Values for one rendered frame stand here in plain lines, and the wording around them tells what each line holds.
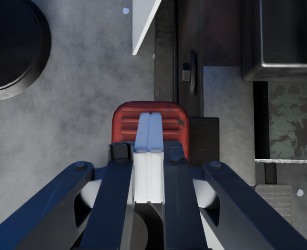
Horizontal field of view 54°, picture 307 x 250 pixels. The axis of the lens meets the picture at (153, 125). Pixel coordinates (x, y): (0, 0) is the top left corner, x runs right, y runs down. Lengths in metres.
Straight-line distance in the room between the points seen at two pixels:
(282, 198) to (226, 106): 0.57
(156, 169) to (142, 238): 0.87
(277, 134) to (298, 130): 0.02
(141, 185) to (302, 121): 0.26
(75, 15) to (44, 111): 0.35
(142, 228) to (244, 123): 0.71
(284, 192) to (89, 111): 0.64
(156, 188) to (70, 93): 0.91
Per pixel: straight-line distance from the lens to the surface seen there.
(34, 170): 1.06
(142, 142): 0.16
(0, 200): 1.11
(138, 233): 1.02
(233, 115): 0.36
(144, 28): 0.85
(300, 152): 0.38
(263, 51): 0.32
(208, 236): 0.38
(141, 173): 0.15
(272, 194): 0.89
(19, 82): 1.08
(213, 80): 0.36
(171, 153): 0.17
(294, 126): 0.38
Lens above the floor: 0.99
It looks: 84 degrees down
